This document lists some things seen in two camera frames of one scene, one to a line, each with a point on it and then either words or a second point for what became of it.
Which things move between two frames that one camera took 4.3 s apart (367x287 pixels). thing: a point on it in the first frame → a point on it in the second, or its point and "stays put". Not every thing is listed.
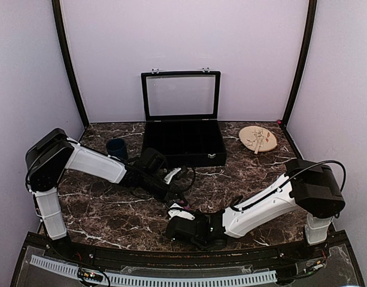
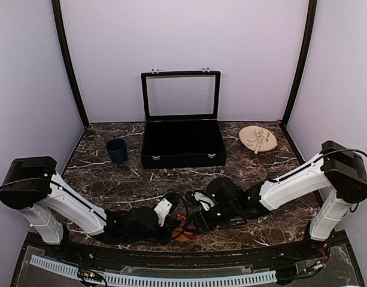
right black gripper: x=199 y=215 → x=196 y=217
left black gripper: x=170 y=195 → x=167 y=220
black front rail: x=189 y=259 stays put
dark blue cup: x=117 y=147 stays put
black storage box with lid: x=181 y=112 stays put
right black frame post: x=312 y=9 stays put
